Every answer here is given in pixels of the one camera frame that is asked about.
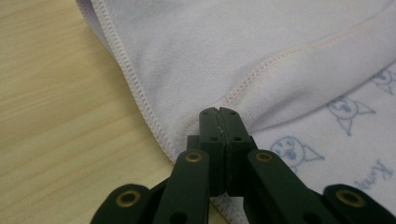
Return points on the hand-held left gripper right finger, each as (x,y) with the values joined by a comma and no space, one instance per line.
(233,130)

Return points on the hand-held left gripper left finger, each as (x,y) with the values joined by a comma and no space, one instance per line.
(213,130)

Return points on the white towel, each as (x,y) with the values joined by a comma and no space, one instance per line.
(218,46)

